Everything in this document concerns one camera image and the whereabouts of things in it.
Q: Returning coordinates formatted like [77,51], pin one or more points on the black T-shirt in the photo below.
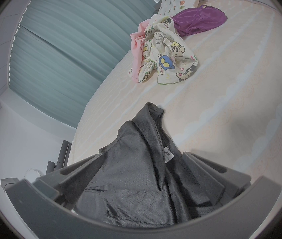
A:
[131,173]

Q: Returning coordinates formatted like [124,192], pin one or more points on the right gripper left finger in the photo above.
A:
[74,180]

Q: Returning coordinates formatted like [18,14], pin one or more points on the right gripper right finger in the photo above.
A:
[220,180]

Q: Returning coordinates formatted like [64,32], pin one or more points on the blue-green curtain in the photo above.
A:
[93,16]
[51,78]

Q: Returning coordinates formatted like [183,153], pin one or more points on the pink garment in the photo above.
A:
[137,46]

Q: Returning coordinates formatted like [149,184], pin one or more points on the bed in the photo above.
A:
[230,83]

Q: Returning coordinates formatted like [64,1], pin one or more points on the white printed garment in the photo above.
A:
[168,58]

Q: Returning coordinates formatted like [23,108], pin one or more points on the purple garment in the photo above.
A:
[200,21]

